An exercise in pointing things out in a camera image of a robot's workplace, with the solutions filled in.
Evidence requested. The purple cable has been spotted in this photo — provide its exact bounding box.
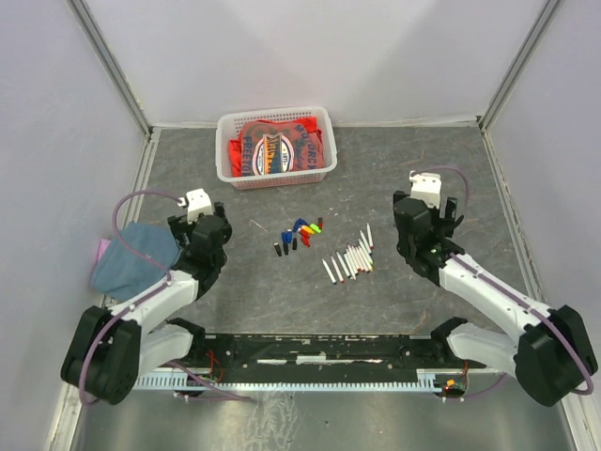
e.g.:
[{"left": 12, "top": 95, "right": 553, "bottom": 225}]
[
  {"left": 426, "top": 166, "right": 595, "bottom": 403},
  {"left": 78, "top": 190, "right": 257, "bottom": 406}
]

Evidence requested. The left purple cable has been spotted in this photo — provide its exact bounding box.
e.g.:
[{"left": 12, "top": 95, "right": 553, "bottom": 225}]
[{"left": 78, "top": 190, "right": 257, "bottom": 406}]

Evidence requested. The thin stick on table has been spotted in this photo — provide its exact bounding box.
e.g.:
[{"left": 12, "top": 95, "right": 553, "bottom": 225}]
[{"left": 249, "top": 219, "right": 269, "bottom": 233}]

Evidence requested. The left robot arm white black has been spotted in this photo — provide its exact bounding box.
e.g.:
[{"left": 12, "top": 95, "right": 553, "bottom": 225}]
[{"left": 60, "top": 202, "right": 232, "bottom": 405}]

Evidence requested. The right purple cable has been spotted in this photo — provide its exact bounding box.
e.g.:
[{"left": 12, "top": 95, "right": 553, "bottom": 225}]
[{"left": 426, "top": 166, "right": 595, "bottom": 403}]

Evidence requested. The uncapped white marker red end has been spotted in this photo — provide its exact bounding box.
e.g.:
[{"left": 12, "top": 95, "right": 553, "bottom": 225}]
[{"left": 366, "top": 223, "right": 375, "bottom": 249}]

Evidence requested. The circuit board with leds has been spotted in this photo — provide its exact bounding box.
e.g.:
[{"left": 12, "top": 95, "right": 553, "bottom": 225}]
[{"left": 442, "top": 378, "right": 469, "bottom": 397}]

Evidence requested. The white marker yellow cap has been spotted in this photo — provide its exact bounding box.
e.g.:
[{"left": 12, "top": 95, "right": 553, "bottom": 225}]
[{"left": 359, "top": 240, "right": 374, "bottom": 266}]

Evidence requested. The white marker green cap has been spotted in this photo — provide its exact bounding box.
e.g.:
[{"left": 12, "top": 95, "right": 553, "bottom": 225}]
[{"left": 358, "top": 245, "right": 373, "bottom": 272}]

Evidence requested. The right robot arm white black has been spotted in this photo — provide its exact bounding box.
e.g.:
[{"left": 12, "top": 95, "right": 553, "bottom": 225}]
[{"left": 393, "top": 191, "right": 598, "bottom": 407}]

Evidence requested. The pink cloth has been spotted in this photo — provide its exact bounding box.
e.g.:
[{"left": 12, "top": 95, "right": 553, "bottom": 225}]
[{"left": 97, "top": 239, "right": 112, "bottom": 262}]

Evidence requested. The white plastic basket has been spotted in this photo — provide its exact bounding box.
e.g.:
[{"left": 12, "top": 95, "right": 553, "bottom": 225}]
[{"left": 215, "top": 106, "right": 337, "bottom": 190}]

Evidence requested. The blue cloth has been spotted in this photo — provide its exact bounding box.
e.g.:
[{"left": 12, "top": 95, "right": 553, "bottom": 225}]
[{"left": 90, "top": 222, "right": 180, "bottom": 302}]

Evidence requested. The uncapped white marker blue end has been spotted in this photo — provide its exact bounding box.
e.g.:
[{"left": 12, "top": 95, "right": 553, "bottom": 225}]
[{"left": 360, "top": 230, "right": 372, "bottom": 255}]

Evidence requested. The white marker red eraser cap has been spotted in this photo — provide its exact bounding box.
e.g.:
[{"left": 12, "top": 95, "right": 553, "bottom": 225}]
[{"left": 348, "top": 246, "right": 363, "bottom": 272}]

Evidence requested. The aluminium frame rail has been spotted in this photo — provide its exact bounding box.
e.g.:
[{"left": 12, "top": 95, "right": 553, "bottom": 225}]
[{"left": 68, "top": 333, "right": 583, "bottom": 370}]

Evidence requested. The orange printed cloth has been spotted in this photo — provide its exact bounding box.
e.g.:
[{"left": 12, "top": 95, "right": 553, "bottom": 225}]
[{"left": 228, "top": 117, "right": 325, "bottom": 177}]

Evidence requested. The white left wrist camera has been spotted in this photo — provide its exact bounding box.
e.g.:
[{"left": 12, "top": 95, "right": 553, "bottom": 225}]
[{"left": 177, "top": 188, "right": 213, "bottom": 224}]

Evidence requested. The blue slotted cable duct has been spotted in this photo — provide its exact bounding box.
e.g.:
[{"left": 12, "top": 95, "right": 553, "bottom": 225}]
[{"left": 133, "top": 370, "right": 442, "bottom": 394}]

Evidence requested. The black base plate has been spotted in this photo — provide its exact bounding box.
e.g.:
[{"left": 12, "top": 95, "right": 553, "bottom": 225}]
[{"left": 179, "top": 334, "right": 483, "bottom": 382}]

